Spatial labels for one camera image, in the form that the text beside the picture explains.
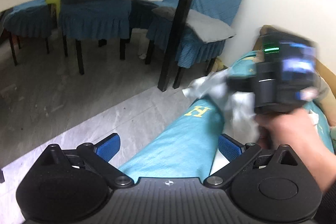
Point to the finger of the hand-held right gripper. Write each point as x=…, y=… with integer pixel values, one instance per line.
x=240, y=83

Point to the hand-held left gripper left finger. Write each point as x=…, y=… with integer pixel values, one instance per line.
x=109, y=147

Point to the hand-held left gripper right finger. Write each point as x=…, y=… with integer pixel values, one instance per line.
x=230, y=147

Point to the white garment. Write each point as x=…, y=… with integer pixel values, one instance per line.
x=236, y=106

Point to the person's right forearm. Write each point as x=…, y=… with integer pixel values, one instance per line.
x=320, y=163

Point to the person's right hand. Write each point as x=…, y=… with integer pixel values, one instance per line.
x=291, y=129

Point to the tan headboard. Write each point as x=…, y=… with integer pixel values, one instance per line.
x=265, y=31

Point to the teal patterned bed sheet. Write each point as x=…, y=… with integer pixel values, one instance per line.
x=178, y=140

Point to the grey seat cushion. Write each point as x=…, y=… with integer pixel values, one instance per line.
x=164, y=12
x=210, y=27

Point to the white paper scrap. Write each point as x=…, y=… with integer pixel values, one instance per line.
x=142, y=56

